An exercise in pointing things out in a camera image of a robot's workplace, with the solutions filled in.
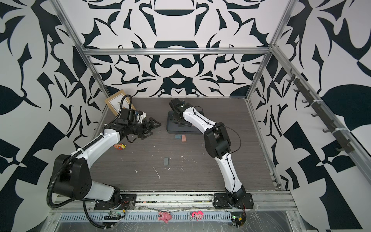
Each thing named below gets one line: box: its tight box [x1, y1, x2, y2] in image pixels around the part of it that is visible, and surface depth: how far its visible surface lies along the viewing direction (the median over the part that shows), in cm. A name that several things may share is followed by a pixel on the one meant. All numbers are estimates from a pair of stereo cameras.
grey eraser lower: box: [163, 157, 169, 166], surface depth 89 cm
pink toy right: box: [190, 210, 204, 221], surface depth 72 cm
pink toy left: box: [157, 211, 172, 224], surface depth 70 cm
